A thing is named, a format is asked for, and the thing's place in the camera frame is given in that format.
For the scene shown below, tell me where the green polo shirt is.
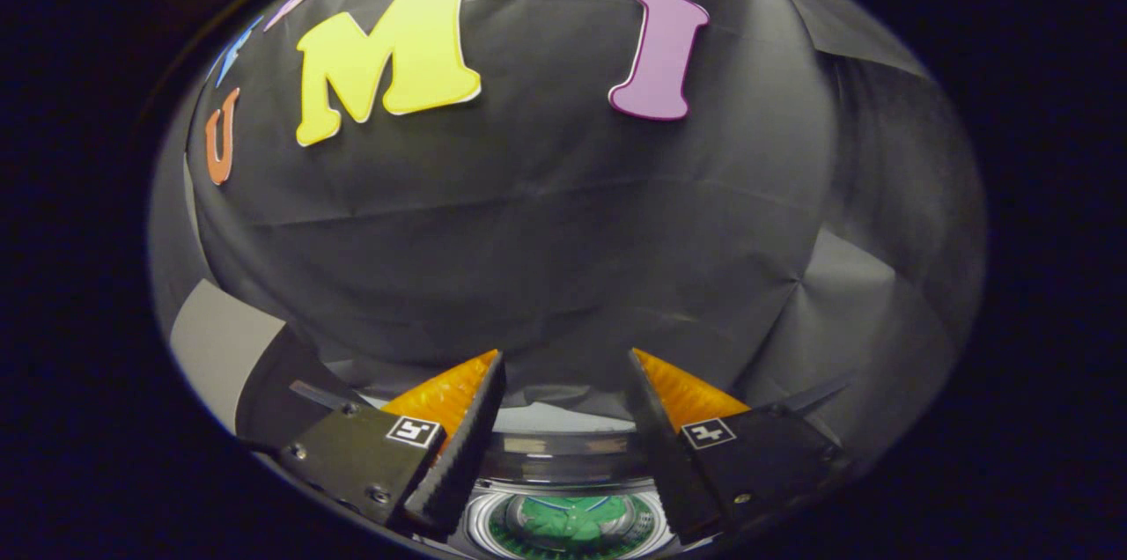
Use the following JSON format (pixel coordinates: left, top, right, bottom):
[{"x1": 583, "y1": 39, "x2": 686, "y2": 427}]
[{"x1": 515, "y1": 494, "x2": 631, "y2": 552}]

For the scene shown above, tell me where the dark grey washing machine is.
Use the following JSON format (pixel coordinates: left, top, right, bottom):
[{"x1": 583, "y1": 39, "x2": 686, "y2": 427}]
[{"x1": 449, "y1": 476, "x2": 698, "y2": 560}]

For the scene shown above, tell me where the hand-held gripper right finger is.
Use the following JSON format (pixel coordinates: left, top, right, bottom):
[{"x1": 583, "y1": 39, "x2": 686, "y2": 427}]
[{"x1": 626, "y1": 348, "x2": 848, "y2": 545}]

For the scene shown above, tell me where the black backdrop cloth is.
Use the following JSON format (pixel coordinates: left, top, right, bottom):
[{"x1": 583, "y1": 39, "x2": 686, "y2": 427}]
[{"x1": 145, "y1": 0, "x2": 987, "y2": 490}]

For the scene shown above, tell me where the dark washing machine lid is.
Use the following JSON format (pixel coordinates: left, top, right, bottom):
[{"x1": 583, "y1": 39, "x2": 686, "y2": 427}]
[{"x1": 480, "y1": 430, "x2": 658, "y2": 484}]

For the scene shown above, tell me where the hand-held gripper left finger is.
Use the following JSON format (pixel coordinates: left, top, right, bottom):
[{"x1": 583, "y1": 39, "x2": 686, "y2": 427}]
[{"x1": 280, "y1": 349, "x2": 508, "y2": 536}]

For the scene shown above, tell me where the grey cabinet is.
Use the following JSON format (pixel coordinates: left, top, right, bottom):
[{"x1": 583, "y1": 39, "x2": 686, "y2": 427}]
[{"x1": 169, "y1": 278, "x2": 288, "y2": 436}]

